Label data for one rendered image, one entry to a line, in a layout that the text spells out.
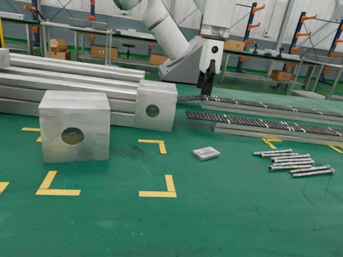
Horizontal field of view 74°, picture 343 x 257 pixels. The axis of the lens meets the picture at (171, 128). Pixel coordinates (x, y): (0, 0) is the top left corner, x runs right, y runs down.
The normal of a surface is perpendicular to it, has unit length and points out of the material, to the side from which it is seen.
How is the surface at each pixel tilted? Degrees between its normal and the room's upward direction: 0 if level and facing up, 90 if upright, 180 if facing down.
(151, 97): 90
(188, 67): 90
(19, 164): 0
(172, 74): 90
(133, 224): 0
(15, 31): 90
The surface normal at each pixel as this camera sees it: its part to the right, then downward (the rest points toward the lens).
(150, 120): 0.04, 0.40
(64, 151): 0.33, 0.41
